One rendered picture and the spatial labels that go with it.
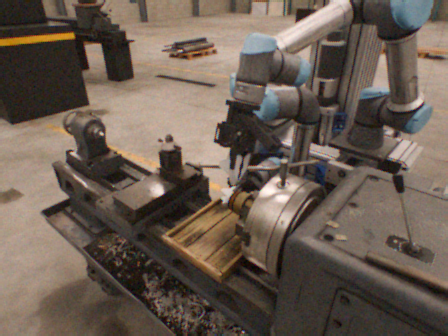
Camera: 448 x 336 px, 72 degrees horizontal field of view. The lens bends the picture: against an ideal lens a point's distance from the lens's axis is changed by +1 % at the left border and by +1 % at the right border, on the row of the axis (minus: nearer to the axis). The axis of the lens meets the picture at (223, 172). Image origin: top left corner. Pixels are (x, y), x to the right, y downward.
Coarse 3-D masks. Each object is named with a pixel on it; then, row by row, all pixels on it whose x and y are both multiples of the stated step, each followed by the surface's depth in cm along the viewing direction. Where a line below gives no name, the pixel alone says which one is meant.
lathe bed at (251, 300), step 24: (72, 168) 176; (120, 168) 171; (144, 168) 176; (72, 192) 178; (96, 192) 151; (96, 216) 163; (168, 216) 152; (144, 240) 144; (168, 264) 131; (192, 264) 115; (192, 288) 123; (216, 288) 113; (240, 288) 103; (264, 288) 105; (240, 312) 109; (264, 312) 96
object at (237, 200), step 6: (234, 192) 108; (240, 192) 108; (234, 198) 106; (240, 198) 104; (246, 198) 104; (228, 204) 107; (234, 204) 105; (240, 204) 104; (246, 204) 104; (252, 204) 103; (234, 210) 106
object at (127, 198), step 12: (192, 168) 151; (144, 180) 141; (156, 180) 141; (120, 192) 133; (132, 192) 133; (144, 192) 133; (156, 192) 133; (168, 192) 134; (120, 204) 130; (132, 204) 125; (144, 204) 125; (156, 204) 131
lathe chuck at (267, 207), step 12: (276, 180) 92; (288, 180) 92; (300, 180) 92; (264, 192) 89; (276, 192) 88; (288, 192) 87; (264, 204) 87; (276, 204) 86; (252, 216) 88; (264, 216) 86; (276, 216) 84; (252, 228) 87; (264, 228) 85; (252, 240) 88; (264, 240) 85; (252, 252) 90; (264, 252) 86; (264, 264) 89
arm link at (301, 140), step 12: (312, 96) 109; (312, 108) 110; (300, 120) 114; (312, 120) 113; (300, 132) 118; (312, 132) 119; (300, 144) 120; (300, 156) 123; (288, 168) 130; (300, 168) 127
